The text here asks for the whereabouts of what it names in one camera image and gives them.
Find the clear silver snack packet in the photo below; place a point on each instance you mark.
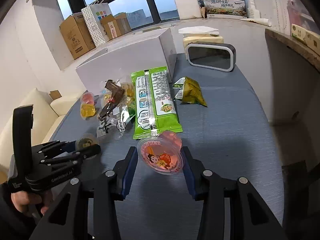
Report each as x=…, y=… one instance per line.
x=123, y=122

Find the clear black printed snack packet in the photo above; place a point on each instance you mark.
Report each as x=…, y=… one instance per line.
x=104, y=127

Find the brownish jelly cup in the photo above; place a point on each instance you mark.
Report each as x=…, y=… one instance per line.
x=86, y=142

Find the black and white bin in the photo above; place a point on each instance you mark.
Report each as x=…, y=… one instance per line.
x=210, y=57

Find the small pink jelly cup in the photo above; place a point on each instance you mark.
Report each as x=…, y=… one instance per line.
x=88, y=98

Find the clear packet of yellow snacks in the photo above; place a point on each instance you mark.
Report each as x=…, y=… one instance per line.
x=128, y=88

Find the beige tissue pack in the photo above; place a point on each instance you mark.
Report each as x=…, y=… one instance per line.
x=312, y=41

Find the white napkin stack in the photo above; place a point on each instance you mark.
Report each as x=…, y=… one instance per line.
x=197, y=30

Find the green tissue pack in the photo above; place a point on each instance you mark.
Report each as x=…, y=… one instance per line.
x=298, y=33

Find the long green snack packet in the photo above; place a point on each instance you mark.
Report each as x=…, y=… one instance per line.
x=155, y=100

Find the cardboard flap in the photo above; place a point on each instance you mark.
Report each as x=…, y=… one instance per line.
x=55, y=95

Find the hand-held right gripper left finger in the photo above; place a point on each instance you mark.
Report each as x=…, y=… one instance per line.
x=128, y=170

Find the person's left hand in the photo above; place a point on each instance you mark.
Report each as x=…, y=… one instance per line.
x=21, y=201

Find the rolled white paper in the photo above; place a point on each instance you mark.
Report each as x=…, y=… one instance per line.
x=257, y=21

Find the white storage box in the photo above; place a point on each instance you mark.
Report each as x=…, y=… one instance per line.
x=125, y=55

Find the olive green snack bag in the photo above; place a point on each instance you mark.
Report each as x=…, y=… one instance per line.
x=191, y=91

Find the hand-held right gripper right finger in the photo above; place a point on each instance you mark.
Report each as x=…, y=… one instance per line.
x=188, y=175

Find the cream tissue pack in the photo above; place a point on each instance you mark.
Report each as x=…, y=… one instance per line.
x=202, y=40

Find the black window frame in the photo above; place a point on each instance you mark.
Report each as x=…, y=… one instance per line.
x=147, y=0

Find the cream sofa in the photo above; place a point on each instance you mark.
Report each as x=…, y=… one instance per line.
x=30, y=115

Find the wooden shelf board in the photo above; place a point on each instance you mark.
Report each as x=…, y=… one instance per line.
x=295, y=48

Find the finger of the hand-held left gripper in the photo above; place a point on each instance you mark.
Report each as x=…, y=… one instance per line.
x=71, y=144
x=87, y=151

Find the landscape printed box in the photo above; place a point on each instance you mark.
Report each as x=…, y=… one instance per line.
x=225, y=7

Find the large cardboard box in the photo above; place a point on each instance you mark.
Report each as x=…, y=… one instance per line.
x=75, y=37

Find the dotted white paper bag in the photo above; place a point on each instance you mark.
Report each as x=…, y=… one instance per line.
x=96, y=22

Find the dark brown snack packet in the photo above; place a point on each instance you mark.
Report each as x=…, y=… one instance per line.
x=113, y=93

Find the white foam box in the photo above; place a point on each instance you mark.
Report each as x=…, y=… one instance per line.
x=187, y=7

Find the small open cardboard box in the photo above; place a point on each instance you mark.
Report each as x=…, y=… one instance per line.
x=113, y=27

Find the white bottles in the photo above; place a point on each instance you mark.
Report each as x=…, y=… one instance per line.
x=253, y=7

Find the yellow jelly cup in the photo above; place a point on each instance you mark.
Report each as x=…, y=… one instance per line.
x=88, y=110

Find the pink wall hanging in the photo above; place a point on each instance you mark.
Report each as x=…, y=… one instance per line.
x=300, y=15

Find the large pink jelly cup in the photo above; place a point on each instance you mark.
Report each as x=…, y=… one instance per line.
x=160, y=157

